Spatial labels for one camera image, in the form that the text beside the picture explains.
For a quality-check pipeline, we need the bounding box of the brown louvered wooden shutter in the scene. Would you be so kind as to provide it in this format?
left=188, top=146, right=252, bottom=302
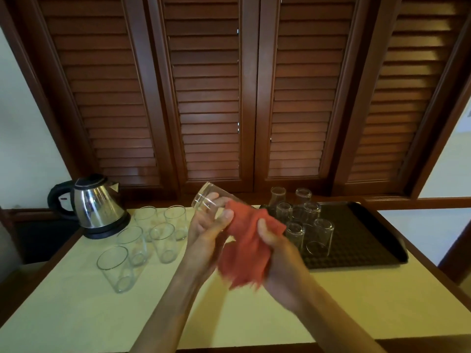
left=332, top=0, right=471, bottom=197
left=145, top=0, right=260, bottom=194
left=254, top=0, right=385, bottom=194
left=13, top=0, right=179, bottom=194

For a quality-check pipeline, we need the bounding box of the brown wooden wall rail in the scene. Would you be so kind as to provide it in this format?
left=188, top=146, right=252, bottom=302
left=362, top=196, right=471, bottom=211

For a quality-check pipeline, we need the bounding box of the dark brown textured tray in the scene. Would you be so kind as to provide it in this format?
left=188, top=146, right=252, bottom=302
left=259, top=201, right=409, bottom=270

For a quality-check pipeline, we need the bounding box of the person's right forearm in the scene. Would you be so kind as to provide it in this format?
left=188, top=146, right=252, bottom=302
left=294, top=286, right=387, bottom=353

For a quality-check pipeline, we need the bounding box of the person's right hand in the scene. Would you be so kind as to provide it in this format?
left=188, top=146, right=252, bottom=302
left=256, top=218, right=317, bottom=317

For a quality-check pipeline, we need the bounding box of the group of clear glasses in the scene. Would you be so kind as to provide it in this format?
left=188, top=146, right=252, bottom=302
left=96, top=204, right=189, bottom=294

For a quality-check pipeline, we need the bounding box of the steel electric kettle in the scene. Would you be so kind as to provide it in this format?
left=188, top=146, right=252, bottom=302
left=82, top=213, right=131, bottom=240
left=47, top=174, right=131, bottom=240

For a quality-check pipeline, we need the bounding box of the person's left forearm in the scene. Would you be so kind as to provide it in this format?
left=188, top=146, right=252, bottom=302
left=129, top=268, right=201, bottom=353

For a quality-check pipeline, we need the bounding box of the red cloth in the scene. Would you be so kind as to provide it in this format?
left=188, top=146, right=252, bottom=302
left=217, top=200, right=288, bottom=291

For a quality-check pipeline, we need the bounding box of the person's left hand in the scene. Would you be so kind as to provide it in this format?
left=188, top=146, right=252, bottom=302
left=180, top=196, right=235, bottom=287

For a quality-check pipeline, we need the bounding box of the brown wooden door frame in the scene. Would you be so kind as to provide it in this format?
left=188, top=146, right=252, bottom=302
left=439, top=220, right=471, bottom=285

